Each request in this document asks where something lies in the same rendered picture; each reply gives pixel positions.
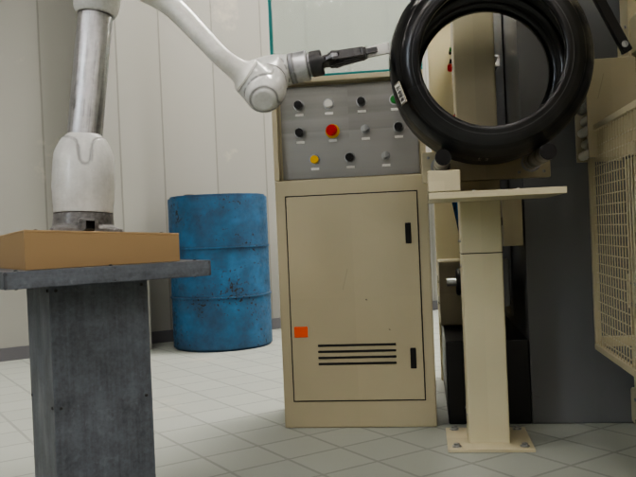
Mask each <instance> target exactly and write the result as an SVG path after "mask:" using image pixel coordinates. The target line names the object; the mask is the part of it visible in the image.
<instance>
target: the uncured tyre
mask: <svg viewBox="0 0 636 477"><path fill-rule="evenodd" d="M480 12H492V13H499V14H502V15H505V16H508V17H511V18H513V19H515V20H517V21H519V22H520V23H522V24H523V25H525V26H526V27H527V28H528V29H530V30H531V31H532V33H533V34H534V35H535V36H536V37H537V39H538V40H539V42H540V44H541V46H542V48H543V51H544V53H545V56H546V60H547V64H548V83H547V88H546V92H545V95H544V97H543V100H542V102H541V104H540V105H539V107H538V109H537V110H536V111H535V112H533V113H532V114H530V115H529V116H527V117H525V118H523V119H521V120H519V121H516V122H513V123H510V124H505V125H501V126H481V125H475V124H471V123H468V122H466V121H463V120H461V119H459V118H457V117H455V116H453V115H451V114H449V113H448V112H447V111H445V110H444V109H443V108H442V107H441V106H440V105H439V104H438V103H437V102H436V101H435V100H434V98H433V97H432V95H431V94H430V92H429V90H428V88H427V86H426V84H425V82H424V79H423V77H422V73H421V69H420V68H421V64H422V60H423V57H424V54H425V52H426V50H427V48H428V46H429V44H430V43H431V41H432V40H433V38H434V37H435V36H436V34H437V33H438V32H439V31H440V30H441V29H442V28H444V27H445V26H447V25H448V24H449V23H451V22H453V21H455V20H456V19H459V18H461V17H463V16H466V15H470V14H473V13H480ZM593 67H594V46H593V39H592V32H591V28H590V25H589V22H588V20H587V17H586V15H585V13H584V11H583V9H582V8H581V6H580V4H579V3H578V1H577V0H410V2H409V3H408V4H407V6H406V7H405V9H404V11H403V12H402V13H401V15H400V17H399V19H398V21H397V25H396V27H395V30H394V33H393V37H392V41H391V44H390V51H389V75H390V81H391V85H392V90H393V94H394V98H395V102H396V105H397V108H398V110H399V112H400V114H401V116H402V118H403V120H404V121H405V123H406V125H407V126H408V127H409V129H410V130H411V131H412V133H413V134H414V135H415V136H416V137H417V138H418V139H419V140H420V141H421V142H422V143H423V144H425V145H426V146H427V147H429V148H430V149H431V150H434V151H435V152H438V151H439V150H448V151H449V152H450V154H451V160H454V161H458V162H461V163H462V162H463V161H464V163H466V164H472V165H497V164H502V163H507V162H510V161H514V160H517V159H519V158H522V157H523V156H526V155H528V154H530V153H531V152H533V151H535V150H537V149H538V148H539V147H541V146H542V145H544V144H546V143H548V142H549V141H550V140H552V139H553V138H554V137H556V136H557V135H558V134H559V133H560V132H562V131H563V130H564V129H565V128H566V126H567V125H568V124H569V123H570V122H571V121H572V119H573V118H574V116H575V115H576V114H577V112H578V111H579V109H580V107H581V105H582V104H583V102H584V100H585V97H586V95H587V94H588V91H589V88H590V85H591V81H592V73H593ZM398 81H399V82H400V85H401V87H402V90H403V92H404V95H405V96H406V99H407V101H406V102H405V103H404V104H403V105H401V103H400V101H399V98H398V94H397V91H396V89H395V86H394V85H395V84H396V83H397V82H398ZM476 157H480V158H490V161H477V160H476Z"/></svg>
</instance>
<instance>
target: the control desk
mask: <svg viewBox="0 0 636 477"><path fill-rule="evenodd" d="M272 124H273V146H274V180H275V183H274V186H275V208H276V230H277V252H278V274H279V296H280V318H281V341H282V362H283V384H284V406H285V427H286V428H366V427H437V408H436V385H435V362H434V338H433V294H432V271H431V248H430V225H429V204H428V190H427V184H423V183H422V165H421V153H422V152H426V145H425V144H423V143H422V142H421V141H420V140H419V139H418V138H417V137H416V136H415V135H414V134H413V133H412V131H411V130H410V129H409V127H408V126H407V125H406V123H405V121H404V120H403V118H402V116H401V114H400V112H399V110H398V106H397V105H396V102H395V98H394V94H393V90H392V85H391V81H390V75H389V71H387V72H374V73H360V74H347V75H333V76H320V77H311V80H310V81H305V82H300V83H297V84H293V85H290V86H288V88H287V91H286V95H285V97H284V99H283V101H282V103H281V104H280V105H279V106H278V107H277V108H276V109H275V110H273V111H272ZM294 327H308V337H306V338H294Z"/></svg>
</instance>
